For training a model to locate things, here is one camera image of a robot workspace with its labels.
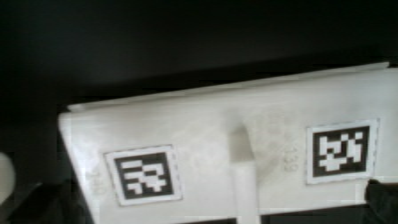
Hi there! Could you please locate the white cabinet door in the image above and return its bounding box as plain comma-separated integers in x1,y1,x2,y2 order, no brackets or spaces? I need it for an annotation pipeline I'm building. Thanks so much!
58,63,398,224

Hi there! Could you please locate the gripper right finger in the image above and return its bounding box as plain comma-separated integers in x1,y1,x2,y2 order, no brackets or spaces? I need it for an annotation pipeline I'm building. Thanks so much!
362,179,398,224

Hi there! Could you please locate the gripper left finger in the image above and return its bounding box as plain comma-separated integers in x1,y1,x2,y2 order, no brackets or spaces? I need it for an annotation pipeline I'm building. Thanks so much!
0,180,94,224

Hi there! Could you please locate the white U-shaped fence frame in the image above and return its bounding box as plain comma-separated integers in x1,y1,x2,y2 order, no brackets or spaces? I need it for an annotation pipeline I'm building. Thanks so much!
0,152,16,204

